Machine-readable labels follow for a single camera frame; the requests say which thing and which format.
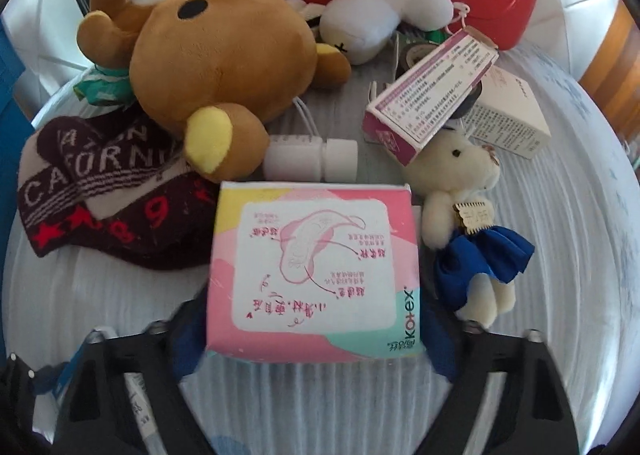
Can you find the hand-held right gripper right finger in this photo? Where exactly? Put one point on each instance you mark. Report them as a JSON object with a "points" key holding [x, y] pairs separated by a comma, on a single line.
{"points": [[445, 346]]}

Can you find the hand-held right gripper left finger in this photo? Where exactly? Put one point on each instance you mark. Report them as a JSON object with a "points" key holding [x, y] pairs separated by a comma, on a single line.
{"points": [[187, 341]]}

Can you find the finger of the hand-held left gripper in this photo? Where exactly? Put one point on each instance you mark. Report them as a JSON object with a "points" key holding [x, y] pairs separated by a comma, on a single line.
{"points": [[22, 395]]}

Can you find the pink sanitary pad packet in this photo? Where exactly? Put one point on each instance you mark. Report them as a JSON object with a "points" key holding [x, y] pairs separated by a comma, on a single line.
{"points": [[315, 270]]}

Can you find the pink medicine box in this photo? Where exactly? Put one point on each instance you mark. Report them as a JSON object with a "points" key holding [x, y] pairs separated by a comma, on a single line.
{"points": [[430, 95]]}

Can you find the brown bear plush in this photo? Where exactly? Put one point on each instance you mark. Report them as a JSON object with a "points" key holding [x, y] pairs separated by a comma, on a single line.
{"points": [[220, 65]]}

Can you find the blue plastic crate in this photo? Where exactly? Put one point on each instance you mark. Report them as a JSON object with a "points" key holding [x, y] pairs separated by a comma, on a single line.
{"points": [[7, 70]]}

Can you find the dark knit hat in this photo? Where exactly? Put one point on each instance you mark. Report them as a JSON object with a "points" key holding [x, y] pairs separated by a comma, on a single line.
{"points": [[105, 205]]}

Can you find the cream bear plush blue skirt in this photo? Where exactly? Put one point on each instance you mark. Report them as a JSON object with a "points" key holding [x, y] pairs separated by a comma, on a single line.
{"points": [[460, 175]]}

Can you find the white plastic bottle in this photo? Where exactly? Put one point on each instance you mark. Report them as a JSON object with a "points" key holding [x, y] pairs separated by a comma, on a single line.
{"points": [[310, 157]]}

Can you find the white carton box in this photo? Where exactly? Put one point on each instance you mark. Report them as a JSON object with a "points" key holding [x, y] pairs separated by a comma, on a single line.
{"points": [[510, 115]]}

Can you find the green wipes packet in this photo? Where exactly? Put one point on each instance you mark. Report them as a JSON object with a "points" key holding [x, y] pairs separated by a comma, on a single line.
{"points": [[102, 85]]}

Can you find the patterned tape roll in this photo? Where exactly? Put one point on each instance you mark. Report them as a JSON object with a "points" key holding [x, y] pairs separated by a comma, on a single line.
{"points": [[416, 51]]}

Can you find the white rabbit plush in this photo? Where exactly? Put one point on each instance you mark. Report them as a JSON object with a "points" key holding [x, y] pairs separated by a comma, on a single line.
{"points": [[360, 20]]}

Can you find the wooden headboard post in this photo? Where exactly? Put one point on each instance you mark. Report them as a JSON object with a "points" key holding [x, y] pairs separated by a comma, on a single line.
{"points": [[607, 55]]}

